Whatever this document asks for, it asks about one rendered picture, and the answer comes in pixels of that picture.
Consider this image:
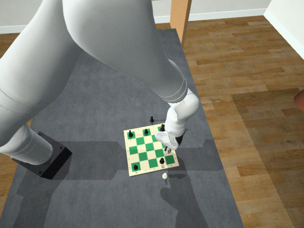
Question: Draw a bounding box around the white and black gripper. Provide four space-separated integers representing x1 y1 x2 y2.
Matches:
154 122 187 154

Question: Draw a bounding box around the green and cream chessboard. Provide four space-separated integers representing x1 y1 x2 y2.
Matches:
124 124 179 176

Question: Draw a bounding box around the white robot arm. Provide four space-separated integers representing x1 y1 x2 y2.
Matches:
0 0 200 165

